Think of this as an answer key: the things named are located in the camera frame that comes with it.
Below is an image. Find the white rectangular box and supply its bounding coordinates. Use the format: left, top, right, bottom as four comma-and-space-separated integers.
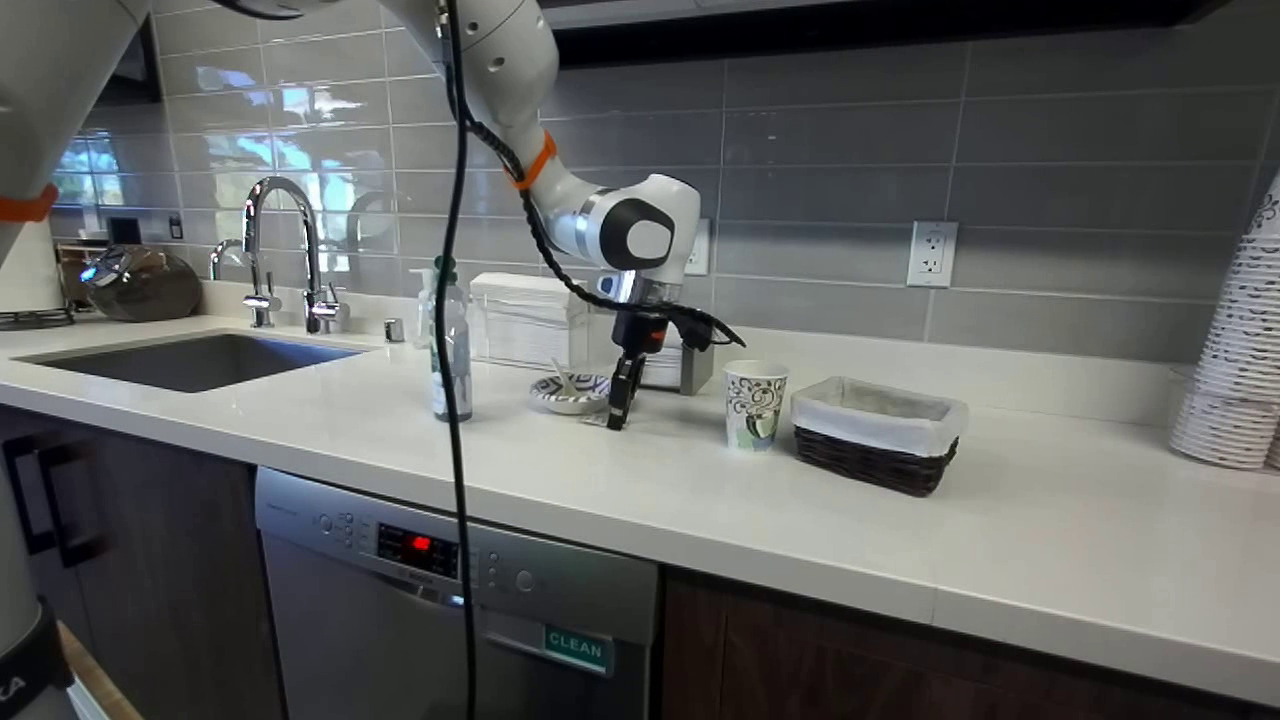
470, 266, 600, 374

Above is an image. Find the orange strap on wrist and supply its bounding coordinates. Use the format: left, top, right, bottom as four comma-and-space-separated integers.
511, 129, 563, 198

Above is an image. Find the dark wood sink cabinet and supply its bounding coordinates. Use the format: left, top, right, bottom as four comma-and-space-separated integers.
0, 404, 293, 720

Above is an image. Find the white paper towel roll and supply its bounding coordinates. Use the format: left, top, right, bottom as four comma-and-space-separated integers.
0, 215, 67, 322

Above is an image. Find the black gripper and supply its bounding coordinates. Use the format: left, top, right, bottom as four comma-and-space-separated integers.
593, 266, 682, 437

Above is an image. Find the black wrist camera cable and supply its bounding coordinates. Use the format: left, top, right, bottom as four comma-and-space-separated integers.
456, 77, 752, 357

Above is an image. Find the dark upper cabinet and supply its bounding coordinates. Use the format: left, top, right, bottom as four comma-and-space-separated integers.
537, 0, 1280, 71

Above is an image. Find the stainless steel dishwasher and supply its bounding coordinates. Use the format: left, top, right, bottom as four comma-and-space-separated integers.
248, 463, 666, 720

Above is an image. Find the stainless steel sink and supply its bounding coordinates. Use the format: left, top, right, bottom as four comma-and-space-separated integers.
15, 329, 364, 400

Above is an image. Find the dish soap bottle green cap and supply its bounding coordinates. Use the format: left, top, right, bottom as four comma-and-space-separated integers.
420, 255, 479, 429

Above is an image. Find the white wall outlet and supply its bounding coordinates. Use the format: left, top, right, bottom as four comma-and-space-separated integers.
684, 215, 717, 280
906, 215, 965, 291

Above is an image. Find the dark brown bag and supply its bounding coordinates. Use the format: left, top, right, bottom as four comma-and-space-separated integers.
77, 245, 210, 322

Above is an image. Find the gray napkin holder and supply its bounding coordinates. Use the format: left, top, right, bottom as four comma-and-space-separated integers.
635, 331, 720, 400

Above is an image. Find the orange strap on arm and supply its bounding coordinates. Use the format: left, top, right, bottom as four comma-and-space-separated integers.
0, 184, 66, 229

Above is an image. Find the chrome faucet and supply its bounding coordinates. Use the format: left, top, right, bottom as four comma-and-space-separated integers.
203, 172, 356, 341

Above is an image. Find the black hanging cable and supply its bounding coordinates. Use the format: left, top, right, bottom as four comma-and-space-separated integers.
425, 0, 486, 720

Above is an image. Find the dark wood base cabinet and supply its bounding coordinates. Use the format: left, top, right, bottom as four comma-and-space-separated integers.
650, 565, 1280, 720

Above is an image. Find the patterned paper cup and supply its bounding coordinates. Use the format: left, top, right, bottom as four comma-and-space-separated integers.
720, 360, 791, 456

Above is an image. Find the small patterned dish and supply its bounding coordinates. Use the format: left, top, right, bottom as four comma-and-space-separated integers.
525, 366, 619, 418

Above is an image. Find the dark basket with white liner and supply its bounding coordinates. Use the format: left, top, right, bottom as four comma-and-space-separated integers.
787, 373, 974, 499

